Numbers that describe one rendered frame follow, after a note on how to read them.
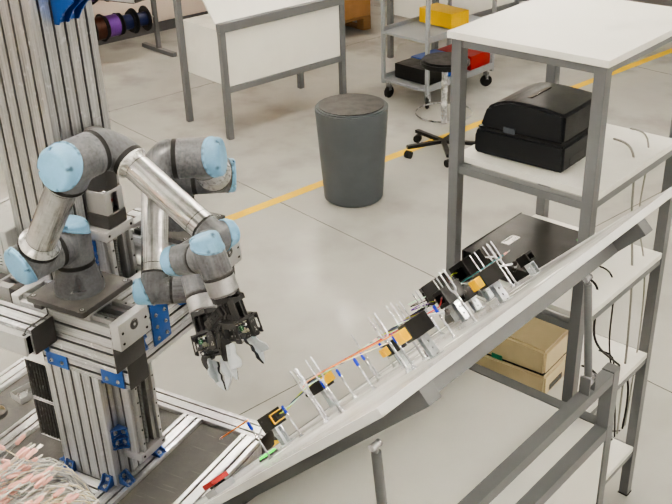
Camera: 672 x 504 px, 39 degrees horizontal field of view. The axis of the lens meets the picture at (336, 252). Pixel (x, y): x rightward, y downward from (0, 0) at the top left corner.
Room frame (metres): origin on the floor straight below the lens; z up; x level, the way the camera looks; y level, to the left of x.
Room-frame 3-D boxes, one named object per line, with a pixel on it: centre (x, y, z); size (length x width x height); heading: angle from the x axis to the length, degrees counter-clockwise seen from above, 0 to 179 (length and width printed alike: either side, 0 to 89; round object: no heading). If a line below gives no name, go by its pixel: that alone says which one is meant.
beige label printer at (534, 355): (2.68, -0.61, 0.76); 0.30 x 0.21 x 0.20; 51
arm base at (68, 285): (2.48, 0.77, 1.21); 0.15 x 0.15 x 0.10
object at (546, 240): (2.72, -0.65, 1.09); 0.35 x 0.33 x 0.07; 137
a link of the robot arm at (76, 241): (2.47, 0.78, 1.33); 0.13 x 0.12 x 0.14; 145
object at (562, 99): (2.69, -0.62, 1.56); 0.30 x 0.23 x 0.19; 49
